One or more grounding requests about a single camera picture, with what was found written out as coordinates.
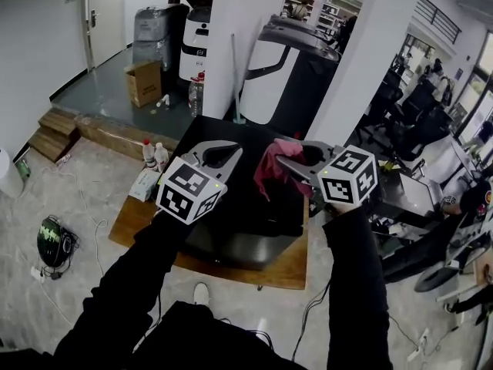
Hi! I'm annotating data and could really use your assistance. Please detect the glass window wall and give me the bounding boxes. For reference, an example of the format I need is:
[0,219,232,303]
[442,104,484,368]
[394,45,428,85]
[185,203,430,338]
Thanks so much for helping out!
[448,32,493,146]

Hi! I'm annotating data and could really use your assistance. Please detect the person's left forearm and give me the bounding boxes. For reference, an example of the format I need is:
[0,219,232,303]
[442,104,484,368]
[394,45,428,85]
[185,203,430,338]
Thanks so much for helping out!
[53,210,193,362]

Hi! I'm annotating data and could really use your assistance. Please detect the black desk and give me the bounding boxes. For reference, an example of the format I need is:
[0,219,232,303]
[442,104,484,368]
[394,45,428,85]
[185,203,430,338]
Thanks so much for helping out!
[361,156,448,238]

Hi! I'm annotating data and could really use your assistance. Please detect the pink cleaning cloth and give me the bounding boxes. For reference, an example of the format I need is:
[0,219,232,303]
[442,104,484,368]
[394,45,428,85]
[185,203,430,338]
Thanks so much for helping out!
[253,137,314,203]

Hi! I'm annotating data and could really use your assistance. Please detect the person's body in black clothing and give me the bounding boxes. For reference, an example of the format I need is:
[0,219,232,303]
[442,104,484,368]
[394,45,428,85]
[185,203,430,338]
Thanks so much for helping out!
[0,301,309,370]

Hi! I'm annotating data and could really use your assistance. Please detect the wooden table with black legs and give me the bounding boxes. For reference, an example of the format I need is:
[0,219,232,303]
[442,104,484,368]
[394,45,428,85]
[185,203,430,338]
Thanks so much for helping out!
[108,194,311,291]

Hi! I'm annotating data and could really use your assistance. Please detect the person's left white shoe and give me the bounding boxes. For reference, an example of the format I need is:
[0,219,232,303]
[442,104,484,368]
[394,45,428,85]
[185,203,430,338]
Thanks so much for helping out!
[193,282,211,308]

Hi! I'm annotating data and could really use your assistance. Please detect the black and green helmet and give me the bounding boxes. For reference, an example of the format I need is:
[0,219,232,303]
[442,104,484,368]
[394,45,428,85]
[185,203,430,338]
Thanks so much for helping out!
[36,214,80,268]

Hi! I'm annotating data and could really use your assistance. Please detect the clear bottle with white cap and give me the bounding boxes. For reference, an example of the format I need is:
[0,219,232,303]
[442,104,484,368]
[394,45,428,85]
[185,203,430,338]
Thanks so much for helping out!
[153,142,170,173]

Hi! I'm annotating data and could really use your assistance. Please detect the clear bottle with red cap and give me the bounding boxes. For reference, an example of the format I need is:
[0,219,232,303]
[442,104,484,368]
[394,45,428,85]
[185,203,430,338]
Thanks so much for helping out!
[141,139,157,171]

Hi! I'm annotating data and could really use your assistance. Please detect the large clear water jug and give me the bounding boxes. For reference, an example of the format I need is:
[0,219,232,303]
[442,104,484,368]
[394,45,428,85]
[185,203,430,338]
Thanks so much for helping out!
[187,71,206,118]

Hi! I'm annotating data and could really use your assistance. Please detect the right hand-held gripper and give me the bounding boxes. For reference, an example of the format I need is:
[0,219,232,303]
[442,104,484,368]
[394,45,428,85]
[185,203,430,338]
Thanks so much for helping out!
[276,140,378,212]

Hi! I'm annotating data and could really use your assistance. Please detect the white floor cable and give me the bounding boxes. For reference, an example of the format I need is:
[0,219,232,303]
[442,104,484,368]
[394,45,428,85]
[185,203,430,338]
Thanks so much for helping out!
[42,166,109,281]

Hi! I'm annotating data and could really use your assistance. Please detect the black mini fridge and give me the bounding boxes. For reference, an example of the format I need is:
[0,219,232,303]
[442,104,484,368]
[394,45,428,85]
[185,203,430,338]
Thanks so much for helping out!
[171,114,323,272]

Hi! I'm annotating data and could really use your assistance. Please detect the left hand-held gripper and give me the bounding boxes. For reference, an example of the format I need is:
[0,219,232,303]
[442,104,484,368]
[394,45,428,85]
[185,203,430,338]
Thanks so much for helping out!
[156,140,244,226]

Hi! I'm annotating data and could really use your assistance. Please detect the black charger with cables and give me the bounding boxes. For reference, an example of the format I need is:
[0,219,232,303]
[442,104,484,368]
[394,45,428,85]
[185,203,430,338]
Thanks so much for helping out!
[49,229,80,281]

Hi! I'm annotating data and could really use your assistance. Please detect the white service robot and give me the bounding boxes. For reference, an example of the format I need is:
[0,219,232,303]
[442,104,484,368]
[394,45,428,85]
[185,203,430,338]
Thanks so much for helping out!
[178,5,212,82]

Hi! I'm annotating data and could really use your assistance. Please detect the wooden steps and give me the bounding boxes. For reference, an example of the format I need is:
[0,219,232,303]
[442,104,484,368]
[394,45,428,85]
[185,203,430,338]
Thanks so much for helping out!
[27,108,80,163]

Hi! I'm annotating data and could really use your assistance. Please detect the black round stool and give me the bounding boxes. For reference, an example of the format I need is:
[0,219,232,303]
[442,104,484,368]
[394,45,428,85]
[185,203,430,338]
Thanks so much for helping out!
[414,262,463,294]

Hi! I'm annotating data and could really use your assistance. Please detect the row of black office chairs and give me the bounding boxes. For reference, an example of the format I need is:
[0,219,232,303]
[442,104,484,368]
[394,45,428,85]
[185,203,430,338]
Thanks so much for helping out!
[356,52,455,161]

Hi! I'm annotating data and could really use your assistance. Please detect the plastic-wrapped grey appliance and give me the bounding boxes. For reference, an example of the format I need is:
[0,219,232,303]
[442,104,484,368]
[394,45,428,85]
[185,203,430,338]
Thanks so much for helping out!
[132,4,189,72]

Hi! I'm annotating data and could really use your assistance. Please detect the brown cardboard box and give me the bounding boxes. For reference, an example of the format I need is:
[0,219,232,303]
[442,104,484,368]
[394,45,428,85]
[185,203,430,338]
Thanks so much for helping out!
[123,59,163,109]

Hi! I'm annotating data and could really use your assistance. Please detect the large white and black machine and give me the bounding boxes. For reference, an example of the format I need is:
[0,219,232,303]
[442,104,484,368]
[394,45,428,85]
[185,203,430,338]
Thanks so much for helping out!
[238,13,342,138]

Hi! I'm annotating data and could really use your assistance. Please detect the white tissue pack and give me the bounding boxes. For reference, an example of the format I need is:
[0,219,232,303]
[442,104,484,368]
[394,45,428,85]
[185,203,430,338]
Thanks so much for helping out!
[128,167,163,202]

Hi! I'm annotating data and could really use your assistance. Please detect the person's right forearm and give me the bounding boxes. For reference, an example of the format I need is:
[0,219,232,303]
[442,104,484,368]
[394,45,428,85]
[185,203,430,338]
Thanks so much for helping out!
[322,205,394,370]

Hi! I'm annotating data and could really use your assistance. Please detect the white door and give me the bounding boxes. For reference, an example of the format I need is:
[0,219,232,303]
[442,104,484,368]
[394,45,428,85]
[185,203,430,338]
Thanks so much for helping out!
[84,0,128,71]

